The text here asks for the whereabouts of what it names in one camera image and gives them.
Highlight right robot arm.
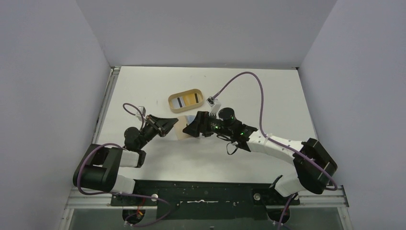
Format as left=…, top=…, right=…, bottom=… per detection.
left=182, top=107, right=338, bottom=197

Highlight oval wooden tray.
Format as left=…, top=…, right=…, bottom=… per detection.
left=168, top=89, right=205, bottom=114

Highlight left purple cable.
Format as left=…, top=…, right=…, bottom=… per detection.
left=76, top=103, right=173, bottom=228

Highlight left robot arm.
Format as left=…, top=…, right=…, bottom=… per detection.
left=73, top=115, right=178, bottom=196

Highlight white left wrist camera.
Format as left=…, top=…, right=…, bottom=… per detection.
left=136, top=106, right=146, bottom=120

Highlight beige card holder wallet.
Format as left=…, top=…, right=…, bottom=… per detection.
left=174, top=115, right=192, bottom=140

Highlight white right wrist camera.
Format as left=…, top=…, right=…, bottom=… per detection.
left=206, top=97, right=221, bottom=116

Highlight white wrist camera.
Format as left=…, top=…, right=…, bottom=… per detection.
left=206, top=97, right=221, bottom=116
left=136, top=106, right=146, bottom=120

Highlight blue plastic card sleeves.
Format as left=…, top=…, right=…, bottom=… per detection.
left=185, top=115, right=195, bottom=125

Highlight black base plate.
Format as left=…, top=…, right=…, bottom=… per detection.
left=78, top=178, right=332, bottom=223

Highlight white card black stripe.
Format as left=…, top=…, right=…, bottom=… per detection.
left=171, top=96, right=186, bottom=109

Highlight aluminium rail frame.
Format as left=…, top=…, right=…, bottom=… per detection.
left=58, top=66, right=122, bottom=230

